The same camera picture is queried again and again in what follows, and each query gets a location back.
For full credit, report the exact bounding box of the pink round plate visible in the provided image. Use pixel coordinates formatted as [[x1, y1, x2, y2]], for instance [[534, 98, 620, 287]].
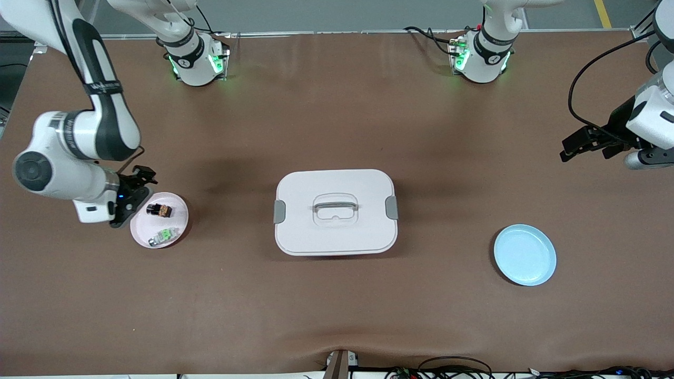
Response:
[[130, 192, 189, 249]]

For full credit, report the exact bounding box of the light blue round plate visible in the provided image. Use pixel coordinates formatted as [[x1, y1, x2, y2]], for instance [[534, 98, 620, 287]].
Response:
[[493, 224, 557, 287]]

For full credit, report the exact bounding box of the pink box with white lid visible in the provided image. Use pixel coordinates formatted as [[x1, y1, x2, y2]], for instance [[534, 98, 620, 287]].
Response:
[[273, 169, 399, 257]]

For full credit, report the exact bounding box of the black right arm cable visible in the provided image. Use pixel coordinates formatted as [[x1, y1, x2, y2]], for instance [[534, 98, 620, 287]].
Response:
[[115, 145, 146, 175]]

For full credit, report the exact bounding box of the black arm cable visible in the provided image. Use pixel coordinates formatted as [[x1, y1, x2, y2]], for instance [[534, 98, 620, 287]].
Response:
[[115, 145, 146, 175], [568, 29, 660, 145]]

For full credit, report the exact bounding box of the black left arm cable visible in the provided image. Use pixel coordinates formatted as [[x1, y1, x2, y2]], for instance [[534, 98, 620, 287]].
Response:
[[568, 29, 660, 145]]

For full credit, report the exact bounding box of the green and white switch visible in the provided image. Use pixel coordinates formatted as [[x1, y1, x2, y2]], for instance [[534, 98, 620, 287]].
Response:
[[148, 227, 181, 247]]

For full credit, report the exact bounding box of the black right base cable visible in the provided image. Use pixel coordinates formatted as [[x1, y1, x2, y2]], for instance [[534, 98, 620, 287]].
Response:
[[182, 3, 228, 38]]

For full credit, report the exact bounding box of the black base cable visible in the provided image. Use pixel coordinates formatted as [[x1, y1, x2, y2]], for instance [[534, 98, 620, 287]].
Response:
[[182, 3, 228, 38], [403, 26, 465, 56]]

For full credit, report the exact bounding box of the black left base cable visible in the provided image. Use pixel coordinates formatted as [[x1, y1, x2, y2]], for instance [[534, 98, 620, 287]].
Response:
[[403, 26, 465, 56]]

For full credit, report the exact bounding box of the clear grey lid handle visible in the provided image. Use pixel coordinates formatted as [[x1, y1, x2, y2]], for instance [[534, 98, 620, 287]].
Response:
[[312, 193, 360, 228]]

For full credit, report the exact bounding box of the tangled cable bundle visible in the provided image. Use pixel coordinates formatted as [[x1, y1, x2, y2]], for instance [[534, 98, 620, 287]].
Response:
[[384, 365, 674, 379]]

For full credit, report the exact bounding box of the black looped floor cable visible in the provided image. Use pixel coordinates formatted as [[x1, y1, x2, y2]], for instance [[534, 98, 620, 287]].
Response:
[[418, 356, 494, 379]]

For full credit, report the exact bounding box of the metal table edge bracket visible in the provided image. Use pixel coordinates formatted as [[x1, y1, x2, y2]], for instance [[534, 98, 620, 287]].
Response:
[[324, 350, 360, 379]]

